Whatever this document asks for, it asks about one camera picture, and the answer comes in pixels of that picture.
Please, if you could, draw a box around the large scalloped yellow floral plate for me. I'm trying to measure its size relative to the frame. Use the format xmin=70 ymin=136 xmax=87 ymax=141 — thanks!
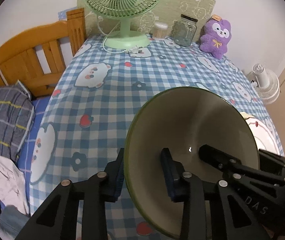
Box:
xmin=240 ymin=112 xmax=255 ymax=120

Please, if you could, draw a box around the green desk fan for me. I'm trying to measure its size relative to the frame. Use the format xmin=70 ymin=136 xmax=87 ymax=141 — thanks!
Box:
xmin=85 ymin=0 xmax=159 ymax=51

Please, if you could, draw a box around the white fan cable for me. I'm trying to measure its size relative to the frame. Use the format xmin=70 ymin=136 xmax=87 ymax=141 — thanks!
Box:
xmin=96 ymin=15 xmax=146 ymax=55

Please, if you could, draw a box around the white standing fan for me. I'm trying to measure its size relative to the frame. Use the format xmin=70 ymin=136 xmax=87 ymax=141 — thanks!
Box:
xmin=247 ymin=64 xmax=280 ymax=105

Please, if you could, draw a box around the white crumpled cloth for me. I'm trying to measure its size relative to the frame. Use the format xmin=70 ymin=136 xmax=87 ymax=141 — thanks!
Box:
xmin=0 ymin=155 xmax=30 ymax=215

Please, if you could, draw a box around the blue checkered tablecloth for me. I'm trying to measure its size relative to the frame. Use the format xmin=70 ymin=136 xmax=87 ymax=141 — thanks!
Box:
xmin=17 ymin=33 xmax=285 ymax=240

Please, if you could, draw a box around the wooden bed headboard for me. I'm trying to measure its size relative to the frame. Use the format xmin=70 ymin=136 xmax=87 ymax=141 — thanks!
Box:
xmin=0 ymin=8 xmax=87 ymax=98

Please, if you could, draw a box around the small red white plate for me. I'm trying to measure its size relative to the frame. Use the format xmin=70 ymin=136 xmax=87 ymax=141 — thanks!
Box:
xmin=244 ymin=116 xmax=280 ymax=155

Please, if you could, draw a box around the ceramic bowl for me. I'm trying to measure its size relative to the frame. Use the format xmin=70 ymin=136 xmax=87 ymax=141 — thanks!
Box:
xmin=124 ymin=87 xmax=260 ymax=239

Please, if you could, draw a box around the grey plaid pillow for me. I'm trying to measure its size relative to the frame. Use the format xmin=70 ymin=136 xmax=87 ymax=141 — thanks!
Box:
xmin=0 ymin=81 xmax=35 ymax=162

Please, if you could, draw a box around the green cartoon board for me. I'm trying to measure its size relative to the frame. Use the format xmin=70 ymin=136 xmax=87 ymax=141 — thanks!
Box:
xmin=77 ymin=0 xmax=215 ymax=42

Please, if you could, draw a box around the purple plush bunny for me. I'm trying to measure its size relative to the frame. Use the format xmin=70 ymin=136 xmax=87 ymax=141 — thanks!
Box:
xmin=199 ymin=15 xmax=232 ymax=60

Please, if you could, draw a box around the glass jar with black lid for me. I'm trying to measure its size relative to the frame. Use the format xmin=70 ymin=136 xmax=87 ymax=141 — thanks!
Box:
xmin=172 ymin=14 xmax=198 ymax=47

